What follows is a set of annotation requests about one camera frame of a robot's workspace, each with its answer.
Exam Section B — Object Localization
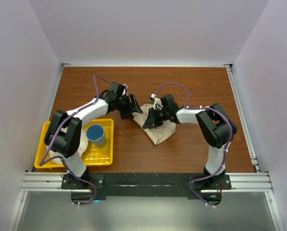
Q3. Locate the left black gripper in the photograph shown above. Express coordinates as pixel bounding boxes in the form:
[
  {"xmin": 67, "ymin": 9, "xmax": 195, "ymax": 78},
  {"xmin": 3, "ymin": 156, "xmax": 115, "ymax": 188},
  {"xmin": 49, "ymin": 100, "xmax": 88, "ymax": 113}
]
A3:
[{"xmin": 116, "ymin": 93, "xmax": 142, "ymax": 119}]

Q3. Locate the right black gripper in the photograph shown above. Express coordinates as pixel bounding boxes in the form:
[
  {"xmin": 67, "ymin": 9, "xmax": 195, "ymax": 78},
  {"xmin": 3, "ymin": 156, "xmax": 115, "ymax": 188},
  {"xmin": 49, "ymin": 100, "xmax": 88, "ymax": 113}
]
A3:
[{"xmin": 143, "ymin": 108, "xmax": 169, "ymax": 129}]

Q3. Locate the beige cloth napkin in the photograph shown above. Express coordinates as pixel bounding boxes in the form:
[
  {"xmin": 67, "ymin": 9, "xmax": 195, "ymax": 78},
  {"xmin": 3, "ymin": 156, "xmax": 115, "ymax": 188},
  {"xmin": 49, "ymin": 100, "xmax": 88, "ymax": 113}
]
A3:
[{"xmin": 133, "ymin": 103, "xmax": 176, "ymax": 145}]

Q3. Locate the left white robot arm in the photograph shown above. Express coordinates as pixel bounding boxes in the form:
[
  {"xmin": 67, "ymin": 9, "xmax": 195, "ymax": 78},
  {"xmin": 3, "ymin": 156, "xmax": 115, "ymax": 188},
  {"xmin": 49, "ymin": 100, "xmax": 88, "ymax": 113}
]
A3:
[{"xmin": 40, "ymin": 82, "xmax": 143, "ymax": 189}]

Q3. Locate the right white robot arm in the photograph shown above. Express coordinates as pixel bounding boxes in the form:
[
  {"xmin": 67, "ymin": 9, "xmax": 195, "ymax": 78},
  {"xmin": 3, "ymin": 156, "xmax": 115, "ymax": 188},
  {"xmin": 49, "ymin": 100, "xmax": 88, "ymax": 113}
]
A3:
[{"xmin": 143, "ymin": 94, "xmax": 237, "ymax": 189}]

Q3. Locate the blue plastic cup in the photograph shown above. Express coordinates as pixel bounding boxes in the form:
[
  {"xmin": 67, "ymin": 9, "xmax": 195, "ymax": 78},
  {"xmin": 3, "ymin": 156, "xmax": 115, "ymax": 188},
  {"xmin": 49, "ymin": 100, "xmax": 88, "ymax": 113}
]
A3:
[{"xmin": 86, "ymin": 124, "xmax": 106, "ymax": 147}]

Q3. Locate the yellow plastic tray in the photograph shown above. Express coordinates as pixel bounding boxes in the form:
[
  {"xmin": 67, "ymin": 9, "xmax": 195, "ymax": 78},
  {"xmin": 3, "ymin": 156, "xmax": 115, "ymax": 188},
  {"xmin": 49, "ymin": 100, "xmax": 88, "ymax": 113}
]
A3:
[{"xmin": 34, "ymin": 118, "xmax": 114, "ymax": 169}]

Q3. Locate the white divided plate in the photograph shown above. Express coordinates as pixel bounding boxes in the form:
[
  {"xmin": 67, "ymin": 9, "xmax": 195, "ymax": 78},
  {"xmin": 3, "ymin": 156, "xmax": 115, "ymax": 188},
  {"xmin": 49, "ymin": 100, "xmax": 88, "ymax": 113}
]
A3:
[{"xmin": 49, "ymin": 128, "xmax": 88, "ymax": 165}]

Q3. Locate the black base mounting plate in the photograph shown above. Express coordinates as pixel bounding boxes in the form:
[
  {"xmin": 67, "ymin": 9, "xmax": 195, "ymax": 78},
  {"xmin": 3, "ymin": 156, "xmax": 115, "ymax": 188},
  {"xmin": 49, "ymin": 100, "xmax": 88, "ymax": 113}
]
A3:
[{"xmin": 61, "ymin": 172, "xmax": 232, "ymax": 205}]

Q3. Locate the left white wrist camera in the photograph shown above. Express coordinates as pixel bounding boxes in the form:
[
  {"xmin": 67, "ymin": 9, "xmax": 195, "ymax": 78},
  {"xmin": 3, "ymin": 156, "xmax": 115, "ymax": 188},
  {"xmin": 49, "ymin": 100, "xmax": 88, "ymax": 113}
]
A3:
[{"xmin": 122, "ymin": 83, "xmax": 128, "ymax": 96}]

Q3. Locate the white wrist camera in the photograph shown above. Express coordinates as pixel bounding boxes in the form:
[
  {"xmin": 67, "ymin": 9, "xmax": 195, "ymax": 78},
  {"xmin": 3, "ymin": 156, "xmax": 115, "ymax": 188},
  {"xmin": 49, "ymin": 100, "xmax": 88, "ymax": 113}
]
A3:
[
  {"xmin": 122, "ymin": 83, "xmax": 128, "ymax": 96},
  {"xmin": 150, "ymin": 94, "xmax": 162, "ymax": 109}
]

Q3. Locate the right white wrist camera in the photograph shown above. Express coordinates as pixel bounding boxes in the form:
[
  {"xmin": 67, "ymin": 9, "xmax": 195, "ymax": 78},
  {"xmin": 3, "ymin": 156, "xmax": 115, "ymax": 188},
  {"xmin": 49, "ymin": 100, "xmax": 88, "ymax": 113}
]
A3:
[{"xmin": 150, "ymin": 94, "xmax": 162, "ymax": 109}]

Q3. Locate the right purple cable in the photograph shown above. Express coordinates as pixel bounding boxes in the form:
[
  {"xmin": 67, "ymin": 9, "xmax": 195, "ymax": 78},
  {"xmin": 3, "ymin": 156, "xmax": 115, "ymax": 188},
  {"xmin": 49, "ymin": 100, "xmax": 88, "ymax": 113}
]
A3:
[{"xmin": 154, "ymin": 83, "xmax": 233, "ymax": 207}]

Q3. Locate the purple cable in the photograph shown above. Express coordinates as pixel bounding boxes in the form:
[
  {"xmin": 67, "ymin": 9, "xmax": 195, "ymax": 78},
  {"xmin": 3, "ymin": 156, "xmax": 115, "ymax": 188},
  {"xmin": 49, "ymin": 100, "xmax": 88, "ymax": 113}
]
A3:
[
  {"xmin": 38, "ymin": 75, "xmax": 112, "ymax": 206},
  {"xmin": 154, "ymin": 83, "xmax": 233, "ymax": 207}
]

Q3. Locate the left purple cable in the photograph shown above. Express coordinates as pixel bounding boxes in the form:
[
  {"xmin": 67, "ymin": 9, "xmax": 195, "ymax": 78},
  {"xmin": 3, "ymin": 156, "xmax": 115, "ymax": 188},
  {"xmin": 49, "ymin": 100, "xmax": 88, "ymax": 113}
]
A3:
[{"xmin": 38, "ymin": 75, "xmax": 112, "ymax": 206}]

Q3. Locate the aluminium table frame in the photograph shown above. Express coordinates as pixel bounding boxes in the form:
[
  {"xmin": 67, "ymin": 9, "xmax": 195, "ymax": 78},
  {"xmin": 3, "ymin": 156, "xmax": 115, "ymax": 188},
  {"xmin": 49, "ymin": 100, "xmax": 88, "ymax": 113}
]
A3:
[{"xmin": 10, "ymin": 66, "xmax": 278, "ymax": 231}]

